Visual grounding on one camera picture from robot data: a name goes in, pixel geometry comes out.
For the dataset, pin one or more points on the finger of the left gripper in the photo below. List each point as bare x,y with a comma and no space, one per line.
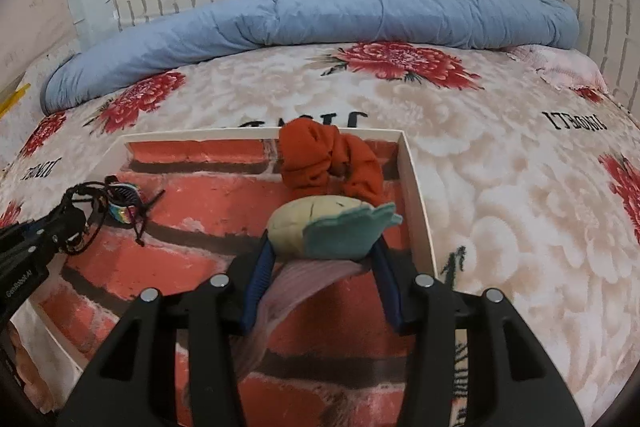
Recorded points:
61,231

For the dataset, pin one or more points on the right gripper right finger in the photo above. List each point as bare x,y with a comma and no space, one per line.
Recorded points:
475,346

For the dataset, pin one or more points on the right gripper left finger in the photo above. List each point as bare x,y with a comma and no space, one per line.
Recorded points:
131,380

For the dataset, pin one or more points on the cream plush hair accessory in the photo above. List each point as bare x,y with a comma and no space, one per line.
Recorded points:
320,240

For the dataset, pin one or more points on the orange fabric scrunchie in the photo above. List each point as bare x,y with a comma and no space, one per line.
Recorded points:
312,154

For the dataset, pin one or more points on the yellow cloth strip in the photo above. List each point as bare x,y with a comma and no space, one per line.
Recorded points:
13,99

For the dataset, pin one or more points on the white tray brick lining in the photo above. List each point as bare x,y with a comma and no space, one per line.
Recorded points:
18,408

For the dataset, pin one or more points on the floral bed blanket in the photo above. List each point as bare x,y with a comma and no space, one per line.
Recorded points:
524,186

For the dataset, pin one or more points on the pink padded headboard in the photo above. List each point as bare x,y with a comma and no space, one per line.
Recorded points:
29,29

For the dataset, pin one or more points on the pink pillow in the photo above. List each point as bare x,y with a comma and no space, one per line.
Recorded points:
568,69

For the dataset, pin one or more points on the blue rolled duvet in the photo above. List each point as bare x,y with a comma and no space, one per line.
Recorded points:
229,27

